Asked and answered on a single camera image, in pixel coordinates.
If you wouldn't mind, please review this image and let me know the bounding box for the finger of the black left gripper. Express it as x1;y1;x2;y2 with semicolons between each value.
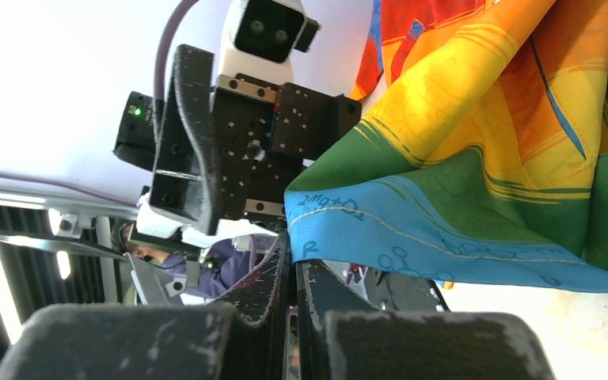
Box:
149;44;221;235

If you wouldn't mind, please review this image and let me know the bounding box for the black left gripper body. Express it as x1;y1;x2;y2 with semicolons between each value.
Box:
212;74;362;219

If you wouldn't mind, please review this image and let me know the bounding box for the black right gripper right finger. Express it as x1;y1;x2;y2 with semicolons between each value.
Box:
295;260;554;379

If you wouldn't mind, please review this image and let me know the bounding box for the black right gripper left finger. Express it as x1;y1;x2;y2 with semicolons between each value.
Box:
0;233;290;379

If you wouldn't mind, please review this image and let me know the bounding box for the rainbow striped zip jacket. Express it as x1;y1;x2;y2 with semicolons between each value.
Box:
284;0;608;293

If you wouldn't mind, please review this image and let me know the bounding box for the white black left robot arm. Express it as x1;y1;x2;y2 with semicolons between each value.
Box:
114;45;362;259

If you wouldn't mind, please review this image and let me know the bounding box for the person in purple shirt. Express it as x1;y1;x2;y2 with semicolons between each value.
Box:
111;218;279;301

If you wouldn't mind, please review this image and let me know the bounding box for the aluminium frame rail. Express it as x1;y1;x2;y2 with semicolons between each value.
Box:
0;192;188;305

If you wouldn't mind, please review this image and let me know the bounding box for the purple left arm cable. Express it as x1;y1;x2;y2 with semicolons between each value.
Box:
0;0;200;208

